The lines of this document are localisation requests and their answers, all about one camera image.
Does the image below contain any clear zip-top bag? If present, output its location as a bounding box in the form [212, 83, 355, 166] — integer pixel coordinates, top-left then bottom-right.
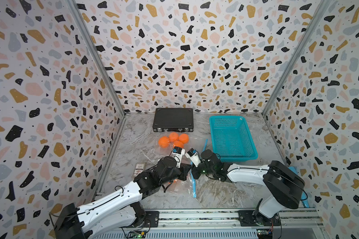
[146, 155, 204, 201]
[152, 132, 211, 155]

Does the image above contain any teal plastic basket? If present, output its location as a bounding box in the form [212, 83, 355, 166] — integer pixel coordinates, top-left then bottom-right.
[209, 116, 258, 163]

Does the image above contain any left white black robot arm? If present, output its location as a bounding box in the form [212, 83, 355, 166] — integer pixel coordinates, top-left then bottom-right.
[52, 156, 192, 239]

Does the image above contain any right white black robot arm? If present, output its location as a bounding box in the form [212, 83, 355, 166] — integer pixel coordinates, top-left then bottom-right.
[185, 149, 308, 225]

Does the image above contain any orange in far bag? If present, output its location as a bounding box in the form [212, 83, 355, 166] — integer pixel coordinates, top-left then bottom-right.
[158, 136, 171, 148]
[173, 140, 184, 148]
[169, 132, 179, 142]
[178, 133, 189, 144]

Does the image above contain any small printed packet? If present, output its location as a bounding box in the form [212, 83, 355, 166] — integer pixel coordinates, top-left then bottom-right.
[133, 162, 147, 178]

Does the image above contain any black hard case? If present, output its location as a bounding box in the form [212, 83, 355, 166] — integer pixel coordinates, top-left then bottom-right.
[153, 108, 194, 132]

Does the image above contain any green circuit board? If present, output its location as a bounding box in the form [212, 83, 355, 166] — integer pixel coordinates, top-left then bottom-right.
[127, 231, 147, 239]

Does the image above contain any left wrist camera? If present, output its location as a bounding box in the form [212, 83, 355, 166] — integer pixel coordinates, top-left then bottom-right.
[171, 146, 185, 161]

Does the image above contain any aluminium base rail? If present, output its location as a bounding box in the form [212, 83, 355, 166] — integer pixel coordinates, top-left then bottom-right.
[92, 208, 329, 239]

